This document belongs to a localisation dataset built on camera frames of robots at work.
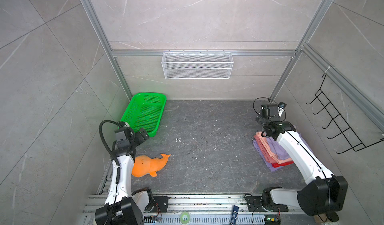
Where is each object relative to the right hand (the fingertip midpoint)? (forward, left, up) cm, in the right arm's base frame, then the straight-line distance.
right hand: (267, 117), depth 82 cm
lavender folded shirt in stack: (-22, -3, -21) cm, 30 cm away
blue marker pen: (-43, +23, -19) cm, 52 cm away
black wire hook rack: (-12, -25, +12) cm, 30 cm away
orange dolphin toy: (-20, +69, -14) cm, 73 cm away
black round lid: (-45, -18, -13) cm, 50 cm away
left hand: (-4, +73, -4) cm, 73 cm away
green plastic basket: (+27, +81, -24) cm, 88 cm away
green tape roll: (-42, +48, -20) cm, 67 cm away
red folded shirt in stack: (-21, -4, -17) cm, 27 cm away
